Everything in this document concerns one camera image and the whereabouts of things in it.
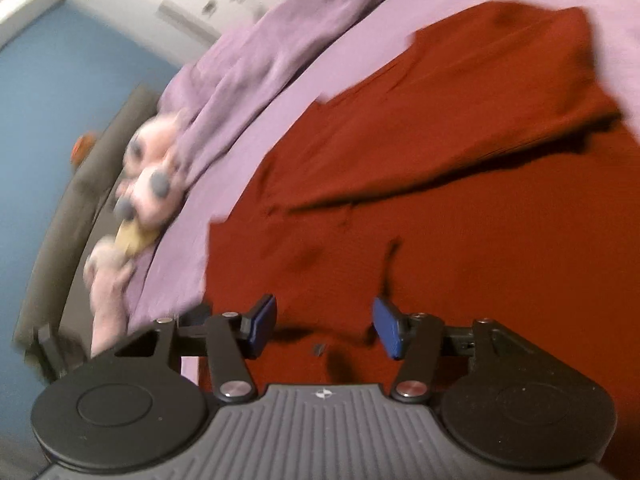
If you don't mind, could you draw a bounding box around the grey upholstered headboard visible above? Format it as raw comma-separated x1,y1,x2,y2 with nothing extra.
13,84,158,382

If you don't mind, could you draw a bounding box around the crumpled purple duvet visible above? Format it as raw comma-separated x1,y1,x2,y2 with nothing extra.
158,0,383,185

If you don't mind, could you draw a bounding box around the dark red knit cardigan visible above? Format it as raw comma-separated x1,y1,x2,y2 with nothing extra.
198,0,640,461

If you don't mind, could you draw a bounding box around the orange plush toy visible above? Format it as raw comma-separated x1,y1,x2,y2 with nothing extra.
70,132,98,169

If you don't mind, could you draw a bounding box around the white plush toy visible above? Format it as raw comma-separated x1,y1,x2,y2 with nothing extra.
82,236,134,358

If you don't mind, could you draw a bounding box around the purple bed sheet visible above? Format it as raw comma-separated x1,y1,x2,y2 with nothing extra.
128,0,639,328

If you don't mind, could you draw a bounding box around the pink plush toy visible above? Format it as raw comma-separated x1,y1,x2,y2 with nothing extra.
114,112,186,230

